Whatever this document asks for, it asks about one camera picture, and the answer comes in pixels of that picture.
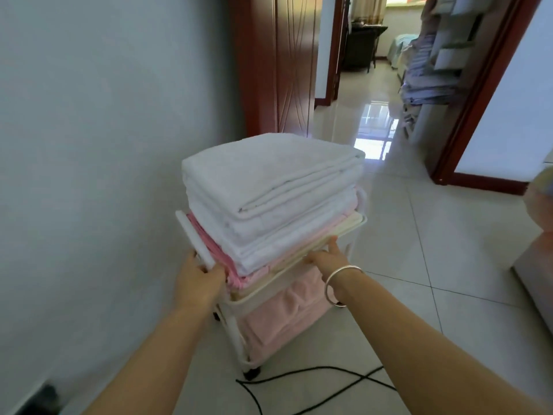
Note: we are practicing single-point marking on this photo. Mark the person's right hand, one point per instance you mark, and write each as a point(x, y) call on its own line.
point(333, 263)

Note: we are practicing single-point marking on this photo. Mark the person's left hand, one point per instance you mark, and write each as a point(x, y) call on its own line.
point(199, 285)

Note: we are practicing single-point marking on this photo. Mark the white plastic shelf cart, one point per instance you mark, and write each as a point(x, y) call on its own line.
point(194, 242)

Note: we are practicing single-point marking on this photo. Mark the person's right forearm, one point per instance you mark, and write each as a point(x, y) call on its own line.
point(432, 350)

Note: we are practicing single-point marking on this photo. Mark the person's left forearm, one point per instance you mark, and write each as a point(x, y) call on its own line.
point(147, 367)

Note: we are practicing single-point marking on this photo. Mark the dark brown door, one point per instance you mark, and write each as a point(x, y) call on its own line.
point(281, 60)

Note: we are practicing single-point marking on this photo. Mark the dark wooden hallway table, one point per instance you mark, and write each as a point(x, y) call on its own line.
point(363, 47)

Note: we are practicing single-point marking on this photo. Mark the hallway shelf with stacked items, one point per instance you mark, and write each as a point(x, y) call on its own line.
point(436, 47)

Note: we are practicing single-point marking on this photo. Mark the beige curtain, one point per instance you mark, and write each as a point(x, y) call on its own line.
point(370, 8)

